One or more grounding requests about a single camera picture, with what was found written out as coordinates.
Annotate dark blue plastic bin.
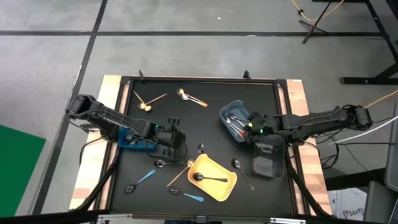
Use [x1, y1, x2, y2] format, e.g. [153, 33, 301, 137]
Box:
[117, 126, 158, 151]

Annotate black stand with foot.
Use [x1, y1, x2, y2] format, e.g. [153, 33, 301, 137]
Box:
[338, 0, 398, 85]

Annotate silver spoon orange handle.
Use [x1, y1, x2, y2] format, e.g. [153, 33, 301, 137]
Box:
[226, 115, 248, 138]
[229, 113, 249, 133]
[224, 116, 246, 139]
[179, 94, 209, 108]

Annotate grey panel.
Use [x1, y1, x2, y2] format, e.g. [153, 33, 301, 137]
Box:
[383, 102, 398, 192]

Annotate black table mat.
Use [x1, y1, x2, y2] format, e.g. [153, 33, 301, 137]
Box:
[111, 81, 293, 215]

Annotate aluminium front rail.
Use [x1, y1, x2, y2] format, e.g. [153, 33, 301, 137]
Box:
[96, 213, 307, 224]

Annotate yellow extension cable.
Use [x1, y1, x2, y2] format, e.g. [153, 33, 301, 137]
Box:
[363, 89, 398, 110]
[290, 0, 345, 22]

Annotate gold spoon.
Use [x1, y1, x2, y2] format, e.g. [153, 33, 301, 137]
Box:
[176, 88, 205, 103]
[144, 93, 168, 112]
[132, 90, 147, 110]
[166, 159, 195, 188]

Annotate black tripod stand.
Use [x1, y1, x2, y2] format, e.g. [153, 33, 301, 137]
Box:
[298, 0, 334, 45]

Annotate black plastic bin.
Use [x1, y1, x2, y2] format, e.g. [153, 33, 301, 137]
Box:
[250, 134, 286, 179]

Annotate dark grey box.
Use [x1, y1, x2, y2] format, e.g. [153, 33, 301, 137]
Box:
[362, 181, 398, 224]

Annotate black flat floor bar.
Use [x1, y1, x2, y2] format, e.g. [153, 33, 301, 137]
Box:
[323, 167, 387, 192]

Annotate black overhead beam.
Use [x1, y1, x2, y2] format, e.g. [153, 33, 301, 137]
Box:
[0, 210, 109, 224]

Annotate black metal table frame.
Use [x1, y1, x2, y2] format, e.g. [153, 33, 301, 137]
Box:
[95, 74, 313, 220]

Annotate white cable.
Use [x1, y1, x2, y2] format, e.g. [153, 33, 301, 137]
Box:
[325, 114, 398, 146]

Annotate white cardboard box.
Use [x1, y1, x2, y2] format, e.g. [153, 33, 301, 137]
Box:
[326, 187, 368, 222]

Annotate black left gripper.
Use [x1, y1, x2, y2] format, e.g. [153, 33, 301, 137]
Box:
[157, 116, 187, 159]

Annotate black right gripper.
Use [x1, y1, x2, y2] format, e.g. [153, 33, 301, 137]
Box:
[241, 110, 276, 144]

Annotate black power cable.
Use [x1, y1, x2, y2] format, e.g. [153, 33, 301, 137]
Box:
[334, 141, 398, 146]

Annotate green floor mat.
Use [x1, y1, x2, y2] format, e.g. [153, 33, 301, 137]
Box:
[0, 124, 47, 218]

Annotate light blue plastic bin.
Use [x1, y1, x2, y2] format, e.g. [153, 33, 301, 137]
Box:
[219, 100, 262, 143]

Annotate yellow plastic bin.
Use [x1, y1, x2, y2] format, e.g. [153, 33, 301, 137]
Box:
[187, 153, 238, 202]

